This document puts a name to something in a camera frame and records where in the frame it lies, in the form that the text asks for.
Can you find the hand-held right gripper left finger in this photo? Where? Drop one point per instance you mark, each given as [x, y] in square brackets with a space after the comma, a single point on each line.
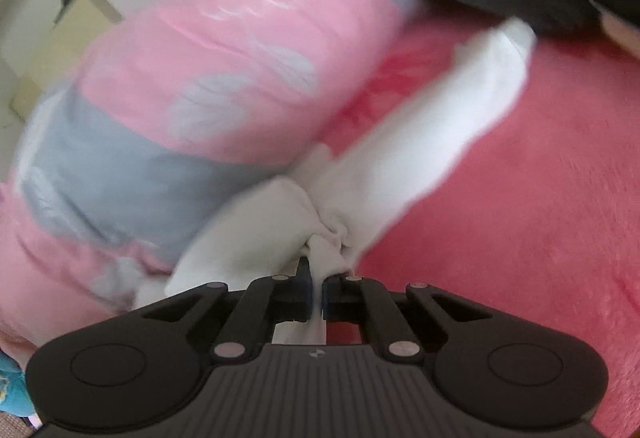
[304, 298]

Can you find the cream wardrobe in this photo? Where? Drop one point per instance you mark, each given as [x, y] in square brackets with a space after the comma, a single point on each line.
[65, 48]

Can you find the white sweatshirt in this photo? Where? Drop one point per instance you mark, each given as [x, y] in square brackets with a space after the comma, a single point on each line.
[400, 143]

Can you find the pink fleece blanket leaf print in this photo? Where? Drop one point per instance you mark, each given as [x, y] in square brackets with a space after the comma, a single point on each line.
[525, 193]

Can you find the pink grey floral quilt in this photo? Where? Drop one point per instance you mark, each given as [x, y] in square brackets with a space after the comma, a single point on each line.
[225, 68]

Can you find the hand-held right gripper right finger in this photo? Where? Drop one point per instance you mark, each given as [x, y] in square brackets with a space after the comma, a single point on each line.
[331, 303]

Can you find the blue plush pillow with bow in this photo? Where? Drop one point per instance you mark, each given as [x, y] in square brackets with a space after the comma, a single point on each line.
[10, 383]

